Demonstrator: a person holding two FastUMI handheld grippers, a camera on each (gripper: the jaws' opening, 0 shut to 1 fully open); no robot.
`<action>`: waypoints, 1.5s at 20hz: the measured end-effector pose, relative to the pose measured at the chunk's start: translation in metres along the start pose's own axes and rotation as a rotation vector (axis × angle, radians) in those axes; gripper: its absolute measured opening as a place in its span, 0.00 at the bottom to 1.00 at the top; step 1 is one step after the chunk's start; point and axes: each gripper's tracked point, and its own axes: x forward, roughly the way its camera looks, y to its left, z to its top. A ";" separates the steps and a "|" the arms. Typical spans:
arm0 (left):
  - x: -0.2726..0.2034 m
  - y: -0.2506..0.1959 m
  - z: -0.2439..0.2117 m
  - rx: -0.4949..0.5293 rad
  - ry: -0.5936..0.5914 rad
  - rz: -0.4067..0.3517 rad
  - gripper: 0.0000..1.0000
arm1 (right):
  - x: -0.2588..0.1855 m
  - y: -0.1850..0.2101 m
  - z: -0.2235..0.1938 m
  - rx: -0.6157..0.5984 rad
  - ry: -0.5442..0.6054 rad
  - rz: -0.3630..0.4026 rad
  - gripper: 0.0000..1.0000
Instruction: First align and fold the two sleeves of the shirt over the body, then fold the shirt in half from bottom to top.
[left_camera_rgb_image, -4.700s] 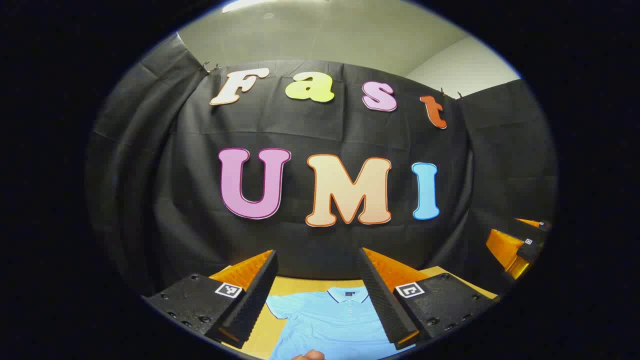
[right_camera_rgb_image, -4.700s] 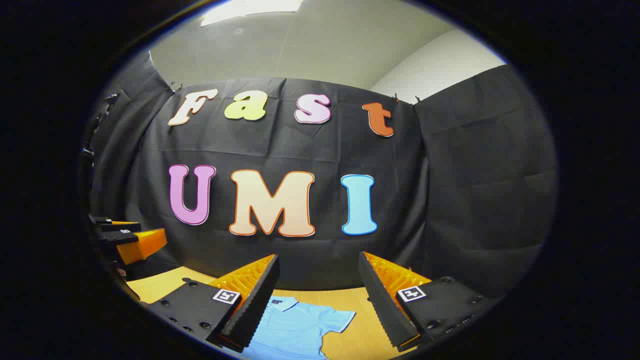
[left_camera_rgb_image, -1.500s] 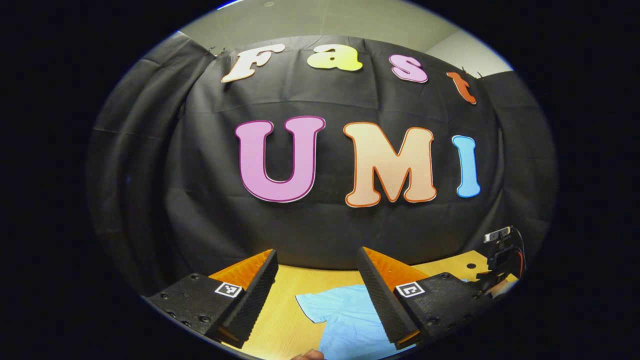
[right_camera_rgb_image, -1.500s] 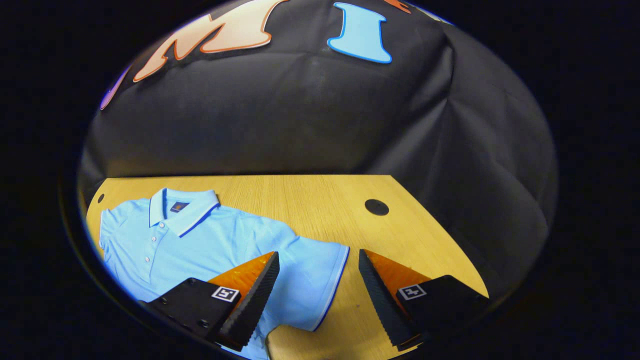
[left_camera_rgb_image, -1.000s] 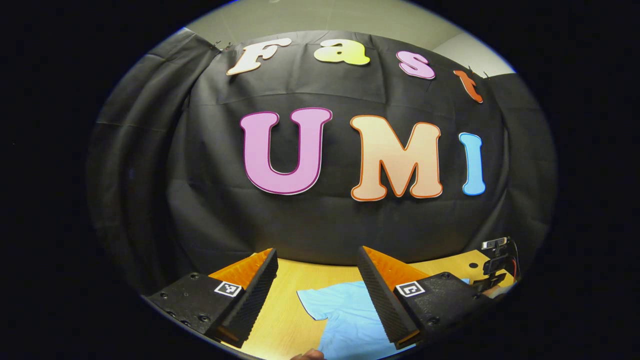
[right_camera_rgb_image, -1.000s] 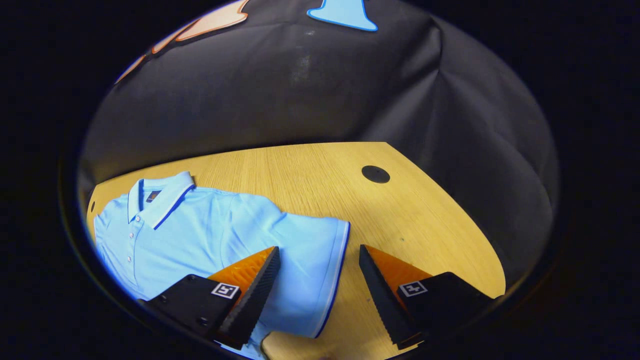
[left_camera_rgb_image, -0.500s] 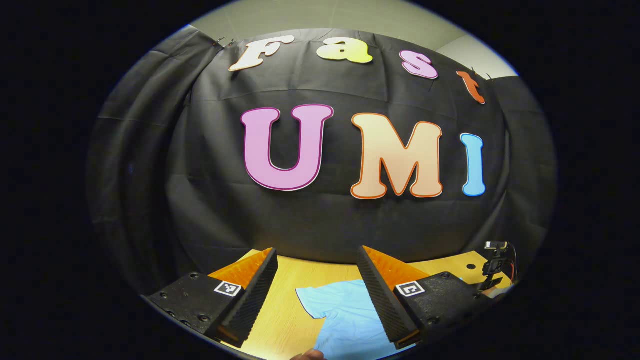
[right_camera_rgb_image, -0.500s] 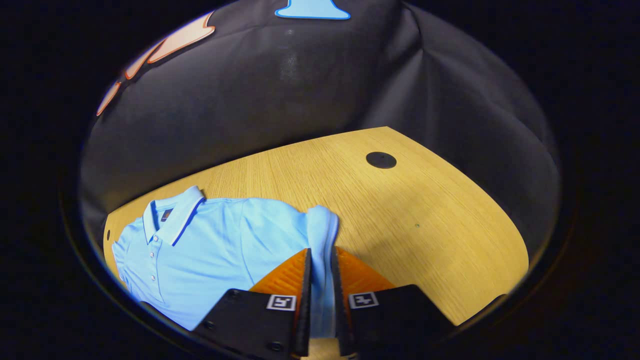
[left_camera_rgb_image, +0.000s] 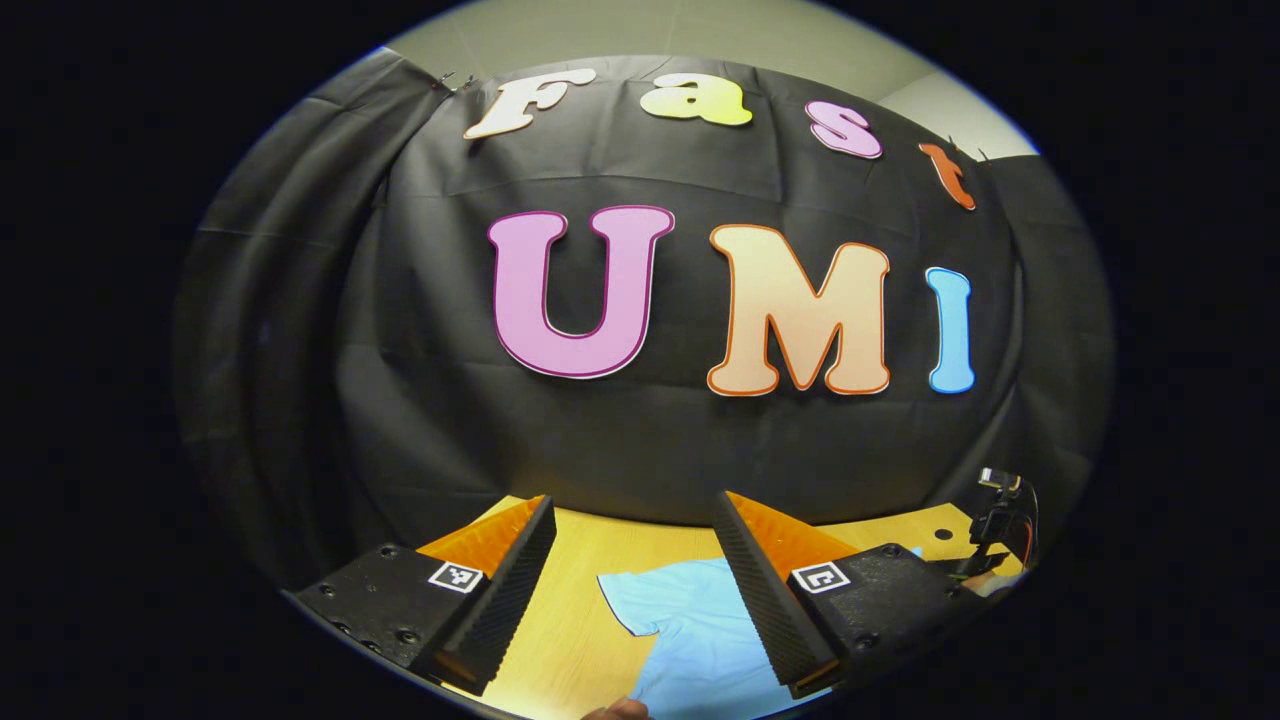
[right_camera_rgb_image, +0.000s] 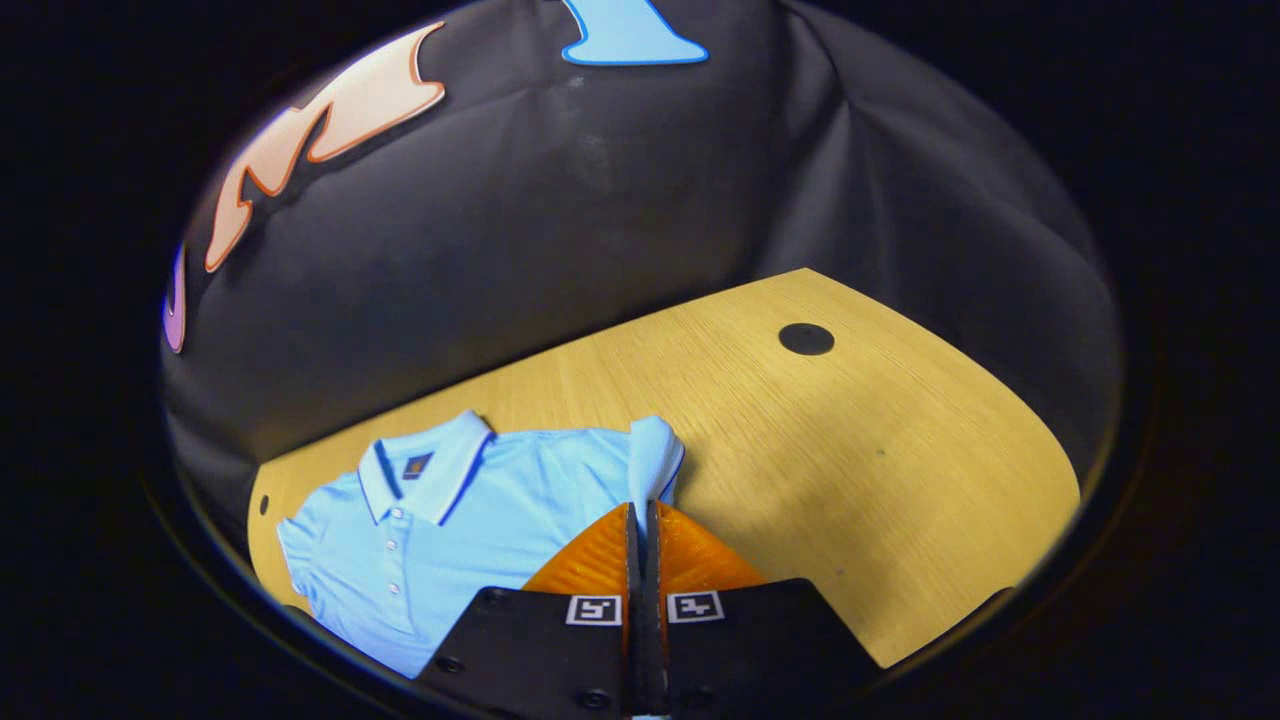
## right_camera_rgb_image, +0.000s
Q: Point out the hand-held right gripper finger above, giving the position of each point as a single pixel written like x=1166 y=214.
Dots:
x=655 y=640
x=634 y=640

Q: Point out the light blue T-shirt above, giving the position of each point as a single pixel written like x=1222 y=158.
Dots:
x=450 y=560

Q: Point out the black backdrop cloth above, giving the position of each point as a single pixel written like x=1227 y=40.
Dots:
x=600 y=200

